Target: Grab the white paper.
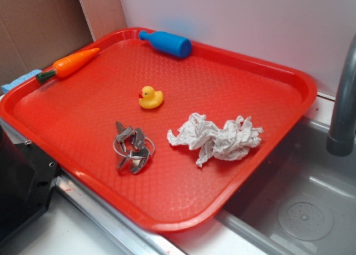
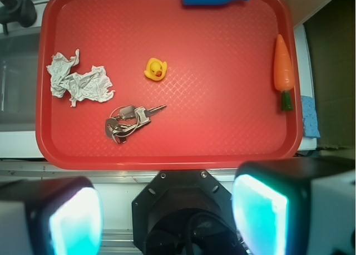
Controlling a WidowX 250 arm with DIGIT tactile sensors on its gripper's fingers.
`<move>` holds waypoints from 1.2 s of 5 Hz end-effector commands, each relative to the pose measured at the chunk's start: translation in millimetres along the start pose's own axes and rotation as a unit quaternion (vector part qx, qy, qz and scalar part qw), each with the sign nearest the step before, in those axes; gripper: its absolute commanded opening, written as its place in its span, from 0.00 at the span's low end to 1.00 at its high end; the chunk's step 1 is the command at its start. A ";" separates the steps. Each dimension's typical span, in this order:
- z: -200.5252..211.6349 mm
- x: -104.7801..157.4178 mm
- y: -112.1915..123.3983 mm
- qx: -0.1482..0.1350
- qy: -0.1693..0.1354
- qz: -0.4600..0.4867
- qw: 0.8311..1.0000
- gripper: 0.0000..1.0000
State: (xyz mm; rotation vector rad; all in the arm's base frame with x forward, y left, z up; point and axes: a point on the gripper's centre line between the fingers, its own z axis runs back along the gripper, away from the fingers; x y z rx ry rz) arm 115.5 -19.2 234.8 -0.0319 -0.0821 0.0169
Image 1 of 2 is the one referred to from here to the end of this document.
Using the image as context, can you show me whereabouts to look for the crumpled white paper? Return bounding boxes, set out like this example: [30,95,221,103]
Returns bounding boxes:
[167,113,264,168]

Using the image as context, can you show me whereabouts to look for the yellow rubber duck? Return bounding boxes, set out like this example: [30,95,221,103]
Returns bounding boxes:
[139,86,164,109]

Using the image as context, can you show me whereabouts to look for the orange toy carrot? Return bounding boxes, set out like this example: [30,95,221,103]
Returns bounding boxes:
[36,48,100,85]

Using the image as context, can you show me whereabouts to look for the red plastic tray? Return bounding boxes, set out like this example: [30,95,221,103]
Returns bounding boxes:
[1,28,317,232]

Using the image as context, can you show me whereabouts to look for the silver key bunch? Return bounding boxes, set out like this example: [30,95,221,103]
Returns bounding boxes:
[112,121,156,174]

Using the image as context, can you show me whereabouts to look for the blue toy bottle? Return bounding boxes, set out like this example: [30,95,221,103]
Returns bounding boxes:
[139,31,192,58]

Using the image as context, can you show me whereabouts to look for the grey faucet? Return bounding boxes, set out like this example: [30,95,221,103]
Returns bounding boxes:
[327,38,355,156]

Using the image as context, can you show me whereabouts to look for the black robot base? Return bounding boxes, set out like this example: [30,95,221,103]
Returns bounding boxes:
[1,129,59,244]

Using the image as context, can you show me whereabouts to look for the brown cardboard box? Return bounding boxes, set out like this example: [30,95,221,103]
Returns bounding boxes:
[1,0,92,85]

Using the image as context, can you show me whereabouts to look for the blue sponge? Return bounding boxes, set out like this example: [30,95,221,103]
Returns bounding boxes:
[1,69,41,94]

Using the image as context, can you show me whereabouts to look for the grey toy sink basin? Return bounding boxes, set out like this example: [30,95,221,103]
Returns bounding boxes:
[219,118,355,254]

